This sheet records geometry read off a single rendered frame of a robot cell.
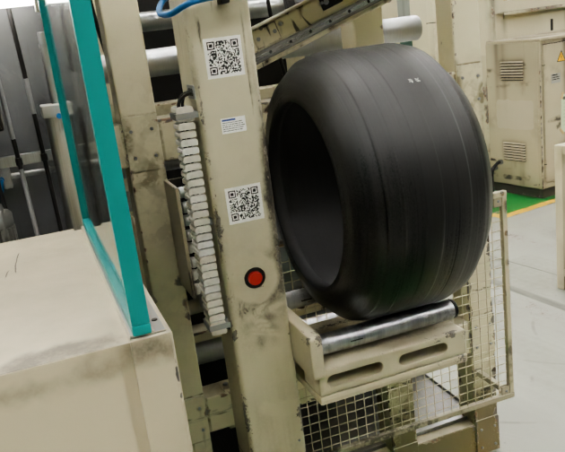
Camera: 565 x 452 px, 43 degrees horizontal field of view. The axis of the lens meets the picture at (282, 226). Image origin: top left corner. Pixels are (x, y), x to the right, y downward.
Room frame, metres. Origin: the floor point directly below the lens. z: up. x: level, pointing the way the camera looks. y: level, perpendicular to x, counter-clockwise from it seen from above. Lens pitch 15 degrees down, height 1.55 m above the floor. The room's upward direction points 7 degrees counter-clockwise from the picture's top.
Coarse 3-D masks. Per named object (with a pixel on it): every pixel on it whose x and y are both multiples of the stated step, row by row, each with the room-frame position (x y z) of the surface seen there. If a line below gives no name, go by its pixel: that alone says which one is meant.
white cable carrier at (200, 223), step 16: (176, 112) 1.38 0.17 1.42; (176, 128) 1.42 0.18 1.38; (192, 128) 1.39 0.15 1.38; (192, 144) 1.38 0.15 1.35; (192, 160) 1.38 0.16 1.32; (192, 176) 1.38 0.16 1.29; (192, 192) 1.38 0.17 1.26; (192, 208) 1.38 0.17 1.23; (192, 224) 1.42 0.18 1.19; (208, 224) 1.40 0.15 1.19; (192, 240) 1.42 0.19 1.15; (208, 240) 1.39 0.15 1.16; (208, 256) 1.38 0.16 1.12; (208, 272) 1.38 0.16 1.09; (208, 288) 1.38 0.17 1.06; (208, 304) 1.38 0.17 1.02; (208, 320) 1.42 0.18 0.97; (224, 320) 1.39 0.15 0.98
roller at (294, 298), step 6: (288, 294) 1.65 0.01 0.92; (294, 294) 1.65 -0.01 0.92; (300, 294) 1.65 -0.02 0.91; (306, 294) 1.65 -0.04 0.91; (288, 300) 1.64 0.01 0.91; (294, 300) 1.64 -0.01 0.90; (300, 300) 1.65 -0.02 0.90; (306, 300) 1.65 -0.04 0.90; (312, 300) 1.66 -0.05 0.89; (288, 306) 1.64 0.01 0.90; (294, 306) 1.64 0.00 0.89; (300, 306) 1.65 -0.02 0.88
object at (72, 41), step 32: (64, 0) 0.79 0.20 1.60; (64, 32) 0.87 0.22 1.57; (96, 32) 0.67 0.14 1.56; (64, 64) 0.97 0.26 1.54; (96, 64) 0.67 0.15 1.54; (64, 96) 1.11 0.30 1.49; (96, 96) 0.67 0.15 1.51; (64, 128) 1.17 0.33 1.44; (96, 128) 0.66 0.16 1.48; (96, 160) 0.77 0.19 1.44; (96, 192) 0.86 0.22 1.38; (96, 224) 0.96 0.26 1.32; (128, 224) 0.67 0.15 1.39; (128, 256) 0.67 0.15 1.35; (128, 288) 0.66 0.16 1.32; (128, 320) 0.68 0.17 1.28
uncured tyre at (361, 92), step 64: (320, 64) 1.47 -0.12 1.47; (384, 64) 1.45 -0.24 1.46; (320, 128) 1.40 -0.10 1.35; (384, 128) 1.32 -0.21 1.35; (448, 128) 1.35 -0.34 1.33; (320, 192) 1.84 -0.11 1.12; (384, 192) 1.27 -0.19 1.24; (448, 192) 1.31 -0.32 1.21; (320, 256) 1.73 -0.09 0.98; (384, 256) 1.28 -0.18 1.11; (448, 256) 1.33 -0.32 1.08
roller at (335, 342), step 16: (432, 304) 1.47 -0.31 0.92; (448, 304) 1.47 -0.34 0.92; (384, 320) 1.42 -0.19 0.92; (400, 320) 1.42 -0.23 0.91; (416, 320) 1.43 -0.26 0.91; (432, 320) 1.44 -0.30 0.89; (336, 336) 1.38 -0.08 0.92; (352, 336) 1.38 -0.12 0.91; (368, 336) 1.39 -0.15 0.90; (384, 336) 1.41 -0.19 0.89
